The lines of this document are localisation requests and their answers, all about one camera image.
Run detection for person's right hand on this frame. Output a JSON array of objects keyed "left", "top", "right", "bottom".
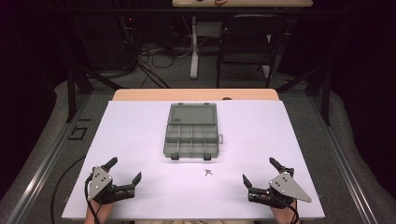
[{"left": 269, "top": 200, "right": 302, "bottom": 224}]

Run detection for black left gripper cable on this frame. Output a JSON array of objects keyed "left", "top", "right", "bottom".
[{"left": 84, "top": 174, "right": 102, "bottom": 224}]

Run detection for black metal stand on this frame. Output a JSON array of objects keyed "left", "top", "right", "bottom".
[
  {"left": 65, "top": 65, "right": 125, "bottom": 124},
  {"left": 275, "top": 63, "right": 332, "bottom": 127}
]

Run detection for black floor cable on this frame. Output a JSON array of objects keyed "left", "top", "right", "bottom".
[{"left": 49, "top": 154, "right": 87, "bottom": 224}]

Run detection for aluminium floor rail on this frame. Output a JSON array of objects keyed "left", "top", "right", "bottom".
[
  {"left": 5, "top": 92, "right": 92, "bottom": 224},
  {"left": 307, "top": 92, "right": 379, "bottom": 224}
]

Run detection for wooden table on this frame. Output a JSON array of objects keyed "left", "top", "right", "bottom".
[{"left": 111, "top": 88, "right": 280, "bottom": 102}]

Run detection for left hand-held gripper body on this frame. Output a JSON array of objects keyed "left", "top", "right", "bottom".
[{"left": 87, "top": 166, "right": 136, "bottom": 205}]

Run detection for black folding chair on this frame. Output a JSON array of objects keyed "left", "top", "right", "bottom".
[{"left": 215, "top": 13, "right": 291, "bottom": 89}]

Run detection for person's left hand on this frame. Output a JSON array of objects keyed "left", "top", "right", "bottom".
[{"left": 84, "top": 200, "right": 115, "bottom": 224}]

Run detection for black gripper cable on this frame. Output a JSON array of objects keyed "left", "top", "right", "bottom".
[
  {"left": 84, "top": 174, "right": 102, "bottom": 224},
  {"left": 278, "top": 194, "right": 301, "bottom": 224}
]

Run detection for white board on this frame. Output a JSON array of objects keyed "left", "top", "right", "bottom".
[{"left": 61, "top": 99, "right": 327, "bottom": 221}]

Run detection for bundle of floor cables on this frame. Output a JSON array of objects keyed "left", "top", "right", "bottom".
[{"left": 122, "top": 18, "right": 195, "bottom": 90}]

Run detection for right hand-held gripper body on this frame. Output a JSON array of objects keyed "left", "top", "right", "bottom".
[{"left": 247, "top": 166, "right": 313, "bottom": 209}]

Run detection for grey plastic compartment box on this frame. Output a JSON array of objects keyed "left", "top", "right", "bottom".
[{"left": 163, "top": 102, "right": 225, "bottom": 161}]

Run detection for white desk leg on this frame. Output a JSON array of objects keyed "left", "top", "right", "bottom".
[{"left": 189, "top": 16, "right": 201, "bottom": 80}]

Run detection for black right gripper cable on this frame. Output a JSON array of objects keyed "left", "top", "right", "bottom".
[{"left": 278, "top": 194, "right": 301, "bottom": 224}]

